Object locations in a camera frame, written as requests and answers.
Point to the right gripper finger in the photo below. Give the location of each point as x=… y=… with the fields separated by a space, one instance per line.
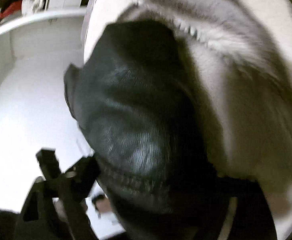
x=52 y=209

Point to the black leather jacket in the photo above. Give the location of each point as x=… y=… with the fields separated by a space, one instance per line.
x=133 y=104

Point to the white sliding wardrobe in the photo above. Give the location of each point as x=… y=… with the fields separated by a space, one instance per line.
x=56 y=29

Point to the floral plush bed blanket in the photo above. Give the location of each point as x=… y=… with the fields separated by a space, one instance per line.
x=243 y=76

